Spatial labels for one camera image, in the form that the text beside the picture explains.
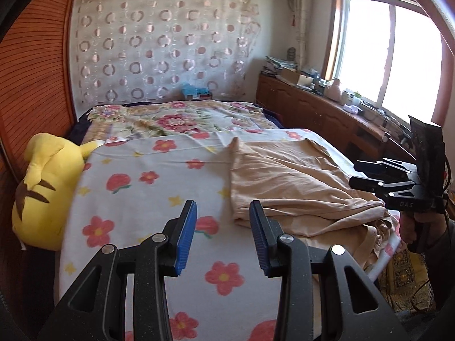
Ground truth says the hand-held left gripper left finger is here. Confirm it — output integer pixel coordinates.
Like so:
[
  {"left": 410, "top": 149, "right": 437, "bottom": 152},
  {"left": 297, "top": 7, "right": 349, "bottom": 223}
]
[{"left": 37, "top": 199, "right": 198, "bottom": 341}]

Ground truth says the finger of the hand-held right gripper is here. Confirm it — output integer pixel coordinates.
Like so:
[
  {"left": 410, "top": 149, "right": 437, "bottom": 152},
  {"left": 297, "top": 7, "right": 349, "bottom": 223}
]
[
  {"left": 349, "top": 174, "right": 424, "bottom": 200},
  {"left": 354, "top": 158, "right": 418, "bottom": 182}
]

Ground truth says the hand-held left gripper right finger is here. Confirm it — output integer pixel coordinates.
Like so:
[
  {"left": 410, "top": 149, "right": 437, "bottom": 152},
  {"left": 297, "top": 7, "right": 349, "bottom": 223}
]
[{"left": 249, "top": 200, "right": 403, "bottom": 341}]

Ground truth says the beige printed t-shirt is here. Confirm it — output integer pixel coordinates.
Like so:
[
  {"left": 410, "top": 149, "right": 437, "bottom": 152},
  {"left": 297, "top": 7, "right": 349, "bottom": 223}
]
[{"left": 227, "top": 138, "right": 401, "bottom": 271}]

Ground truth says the person's right forearm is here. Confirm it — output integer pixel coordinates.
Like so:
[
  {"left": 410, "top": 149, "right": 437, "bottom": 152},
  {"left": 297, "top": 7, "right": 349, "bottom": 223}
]
[{"left": 422, "top": 217, "right": 455, "bottom": 308}]

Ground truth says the person's right hand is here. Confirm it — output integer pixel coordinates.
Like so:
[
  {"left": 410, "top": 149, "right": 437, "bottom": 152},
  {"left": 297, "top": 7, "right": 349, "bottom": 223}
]
[{"left": 398, "top": 210, "right": 449, "bottom": 253}]

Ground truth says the white flower print blanket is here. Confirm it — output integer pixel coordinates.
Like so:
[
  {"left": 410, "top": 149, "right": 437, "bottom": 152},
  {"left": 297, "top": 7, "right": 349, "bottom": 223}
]
[{"left": 59, "top": 128, "right": 403, "bottom": 341}]

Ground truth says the wooden cabinet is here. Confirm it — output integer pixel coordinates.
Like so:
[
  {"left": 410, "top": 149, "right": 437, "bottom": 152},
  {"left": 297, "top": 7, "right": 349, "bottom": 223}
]
[{"left": 257, "top": 74, "right": 417, "bottom": 165}]

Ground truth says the white jar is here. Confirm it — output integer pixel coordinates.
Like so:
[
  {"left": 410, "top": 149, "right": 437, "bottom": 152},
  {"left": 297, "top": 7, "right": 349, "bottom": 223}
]
[{"left": 326, "top": 77, "right": 343, "bottom": 103}]

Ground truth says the yellow patterned cloth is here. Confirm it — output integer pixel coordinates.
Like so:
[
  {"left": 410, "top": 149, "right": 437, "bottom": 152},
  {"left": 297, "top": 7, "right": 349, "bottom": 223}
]
[{"left": 377, "top": 249, "right": 435, "bottom": 310}]

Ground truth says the window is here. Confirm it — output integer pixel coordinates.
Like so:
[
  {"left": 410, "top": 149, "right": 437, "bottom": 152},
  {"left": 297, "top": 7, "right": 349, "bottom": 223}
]
[{"left": 324, "top": 0, "right": 455, "bottom": 130}]

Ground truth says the floral quilt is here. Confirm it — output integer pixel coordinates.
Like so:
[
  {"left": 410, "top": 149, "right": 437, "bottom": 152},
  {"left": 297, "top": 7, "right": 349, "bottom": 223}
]
[{"left": 87, "top": 100, "right": 278, "bottom": 147}]

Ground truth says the cardboard box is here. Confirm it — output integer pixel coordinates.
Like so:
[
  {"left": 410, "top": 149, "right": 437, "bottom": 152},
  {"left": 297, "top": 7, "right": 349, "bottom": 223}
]
[{"left": 277, "top": 67, "right": 311, "bottom": 86}]

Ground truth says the stack of papers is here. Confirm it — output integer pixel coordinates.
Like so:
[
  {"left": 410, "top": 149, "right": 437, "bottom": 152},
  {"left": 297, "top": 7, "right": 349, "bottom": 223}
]
[{"left": 265, "top": 55, "right": 298, "bottom": 77}]

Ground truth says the blue plastic bag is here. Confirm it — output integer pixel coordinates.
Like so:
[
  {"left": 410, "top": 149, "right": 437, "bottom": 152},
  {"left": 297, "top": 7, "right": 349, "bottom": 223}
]
[{"left": 181, "top": 83, "right": 213, "bottom": 101}]

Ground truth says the yellow plush toy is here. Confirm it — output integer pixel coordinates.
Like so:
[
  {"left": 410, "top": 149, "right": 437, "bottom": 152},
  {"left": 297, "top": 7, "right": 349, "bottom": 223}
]
[{"left": 11, "top": 133, "right": 102, "bottom": 251}]

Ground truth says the sheer circle pattern curtain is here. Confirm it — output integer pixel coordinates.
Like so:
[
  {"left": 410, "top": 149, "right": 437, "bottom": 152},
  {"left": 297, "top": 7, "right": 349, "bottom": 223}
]
[{"left": 73, "top": 0, "right": 261, "bottom": 106}]

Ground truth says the orange slatted wooden panel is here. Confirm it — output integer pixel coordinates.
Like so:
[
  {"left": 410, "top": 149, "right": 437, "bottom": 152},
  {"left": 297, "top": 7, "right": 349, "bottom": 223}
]
[{"left": 0, "top": 0, "right": 85, "bottom": 192}]

